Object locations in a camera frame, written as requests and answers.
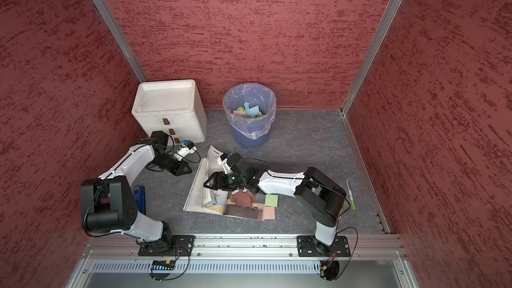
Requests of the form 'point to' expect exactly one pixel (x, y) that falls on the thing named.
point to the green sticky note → (271, 200)
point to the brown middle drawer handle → (171, 131)
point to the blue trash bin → (242, 141)
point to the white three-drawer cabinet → (173, 106)
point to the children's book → (232, 203)
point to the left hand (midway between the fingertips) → (188, 174)
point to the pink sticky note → (269, 213)
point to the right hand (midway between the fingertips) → (209, 190)
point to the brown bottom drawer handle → (176, 140)
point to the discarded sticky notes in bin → (246, 111)
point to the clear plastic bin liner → (256, 94)
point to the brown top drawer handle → (166, 121)
